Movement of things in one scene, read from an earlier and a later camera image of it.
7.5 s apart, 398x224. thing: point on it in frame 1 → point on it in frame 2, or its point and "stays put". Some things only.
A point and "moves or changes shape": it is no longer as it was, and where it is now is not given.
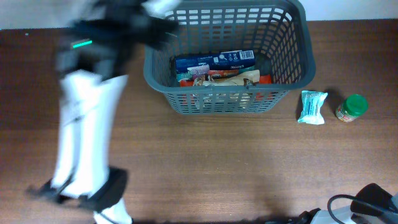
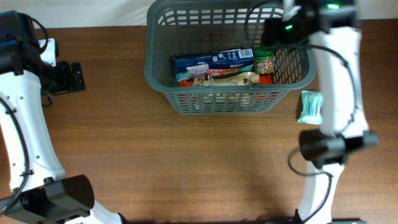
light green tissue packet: (311, 102) stays put
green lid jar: (354, 106) moves or changes shape
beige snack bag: (249, 78) stays put
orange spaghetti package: (262, 79) stays put
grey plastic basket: (278, 32) stays put
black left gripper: (166, 31) → (64, 68)
